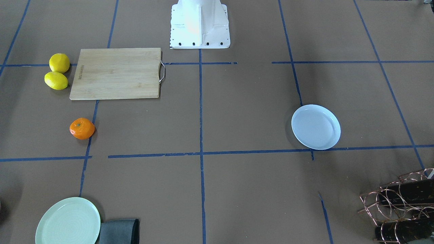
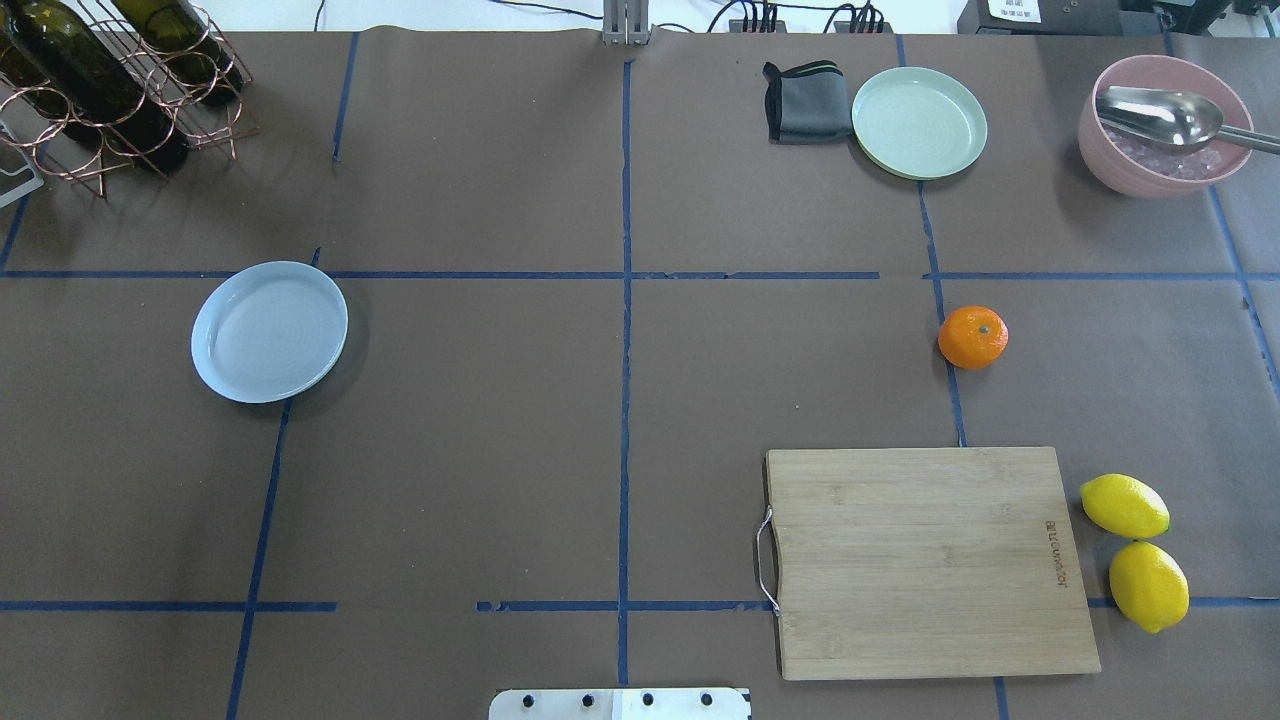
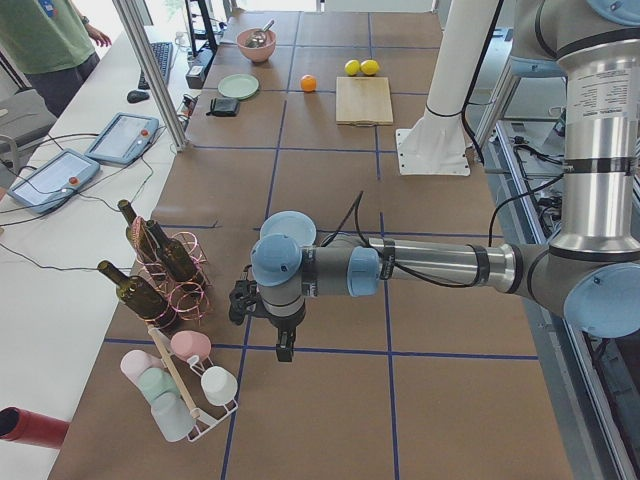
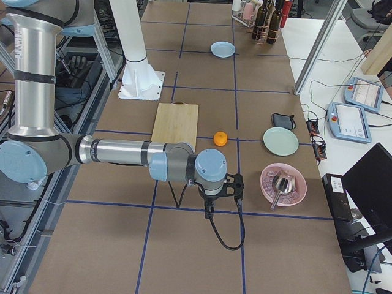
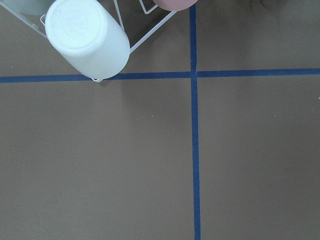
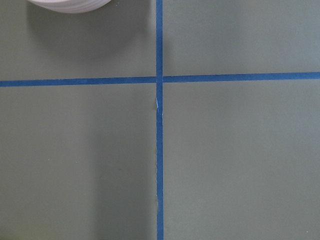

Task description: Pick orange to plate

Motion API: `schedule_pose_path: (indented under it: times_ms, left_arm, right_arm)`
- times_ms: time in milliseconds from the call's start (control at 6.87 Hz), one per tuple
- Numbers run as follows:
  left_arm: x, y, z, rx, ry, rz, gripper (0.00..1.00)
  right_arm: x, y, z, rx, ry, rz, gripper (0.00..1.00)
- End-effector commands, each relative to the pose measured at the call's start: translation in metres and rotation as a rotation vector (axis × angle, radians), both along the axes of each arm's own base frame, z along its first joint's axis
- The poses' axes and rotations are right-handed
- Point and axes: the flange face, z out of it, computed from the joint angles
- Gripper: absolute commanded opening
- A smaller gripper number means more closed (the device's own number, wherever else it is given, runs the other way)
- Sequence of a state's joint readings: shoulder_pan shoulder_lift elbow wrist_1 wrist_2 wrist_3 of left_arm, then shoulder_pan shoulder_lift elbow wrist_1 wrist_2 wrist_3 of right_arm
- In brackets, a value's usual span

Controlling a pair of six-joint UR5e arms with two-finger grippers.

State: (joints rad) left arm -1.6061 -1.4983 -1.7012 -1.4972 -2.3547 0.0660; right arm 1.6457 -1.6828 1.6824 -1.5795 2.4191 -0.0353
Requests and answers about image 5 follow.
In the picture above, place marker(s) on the pink cup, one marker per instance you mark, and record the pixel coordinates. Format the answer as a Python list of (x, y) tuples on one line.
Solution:
[(174, 5)]

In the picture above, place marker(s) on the white wire rack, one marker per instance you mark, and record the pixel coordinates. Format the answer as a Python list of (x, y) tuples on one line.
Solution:
[(22, 37)]

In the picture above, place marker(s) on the grey-green cup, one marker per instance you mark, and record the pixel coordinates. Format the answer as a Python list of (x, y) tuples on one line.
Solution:
[(31, 7)]

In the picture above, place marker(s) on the white plastic cup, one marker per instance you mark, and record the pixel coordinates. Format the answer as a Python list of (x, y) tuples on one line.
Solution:
[(88, 37)]

